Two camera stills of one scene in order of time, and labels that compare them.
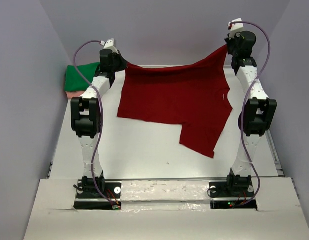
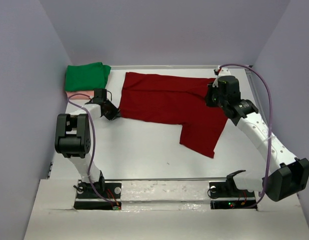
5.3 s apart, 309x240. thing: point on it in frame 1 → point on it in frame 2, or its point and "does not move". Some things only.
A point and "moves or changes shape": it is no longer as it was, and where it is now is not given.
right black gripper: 228,41 → 209,101
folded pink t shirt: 72,94 does not move
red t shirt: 195,95 moves or changes shape
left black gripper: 123,63 → 114,113
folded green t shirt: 75,82 does not move
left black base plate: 88,197 does not move
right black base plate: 227,195 does not move
